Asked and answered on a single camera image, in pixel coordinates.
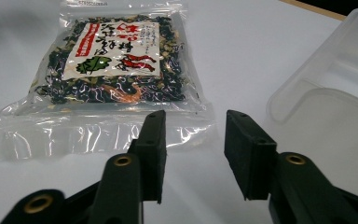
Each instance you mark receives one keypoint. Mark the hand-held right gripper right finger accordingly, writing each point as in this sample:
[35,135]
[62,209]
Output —
[251,155]

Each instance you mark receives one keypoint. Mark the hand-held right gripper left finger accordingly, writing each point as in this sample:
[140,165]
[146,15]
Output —
[150,155]

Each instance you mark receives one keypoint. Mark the clear bag of dried vegetables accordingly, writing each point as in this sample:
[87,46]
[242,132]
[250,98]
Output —
[115,77]

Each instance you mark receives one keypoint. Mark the translucent plastic container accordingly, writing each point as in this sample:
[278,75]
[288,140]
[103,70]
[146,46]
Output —
[329,109]

